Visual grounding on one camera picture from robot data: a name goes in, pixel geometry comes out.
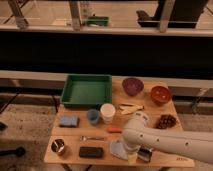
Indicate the light blue towel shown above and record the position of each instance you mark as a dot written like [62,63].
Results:
[117,149]

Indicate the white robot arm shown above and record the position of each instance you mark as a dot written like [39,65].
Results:
[194,145]

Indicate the purple bowl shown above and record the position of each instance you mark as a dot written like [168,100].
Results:
[132,86]

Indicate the red bowl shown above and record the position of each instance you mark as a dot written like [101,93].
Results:
[160,95]

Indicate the white paper cup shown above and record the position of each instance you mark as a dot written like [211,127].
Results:
[107,111]

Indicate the green plastic tray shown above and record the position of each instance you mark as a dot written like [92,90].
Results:
[86,90]

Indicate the banana peel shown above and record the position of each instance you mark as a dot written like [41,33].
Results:
[130,108]

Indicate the small blue cup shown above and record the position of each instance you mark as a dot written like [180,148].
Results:
[93,116]

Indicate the orange carrot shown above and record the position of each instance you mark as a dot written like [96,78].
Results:
[114,130]

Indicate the blue sponge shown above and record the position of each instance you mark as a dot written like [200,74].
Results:
[69,121]

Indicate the metal fork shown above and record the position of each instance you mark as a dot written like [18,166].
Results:
[85,138]

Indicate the green box on shelf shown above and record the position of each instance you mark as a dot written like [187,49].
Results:
[97,20]

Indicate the black rectangular block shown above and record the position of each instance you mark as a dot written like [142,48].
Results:
[91,152]

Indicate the brown pine cone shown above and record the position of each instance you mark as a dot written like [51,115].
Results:
[166,121]

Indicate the small metal cup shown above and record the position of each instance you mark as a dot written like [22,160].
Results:
[58,146]

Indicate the black machine on shelf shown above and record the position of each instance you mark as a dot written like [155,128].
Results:
[185,14]

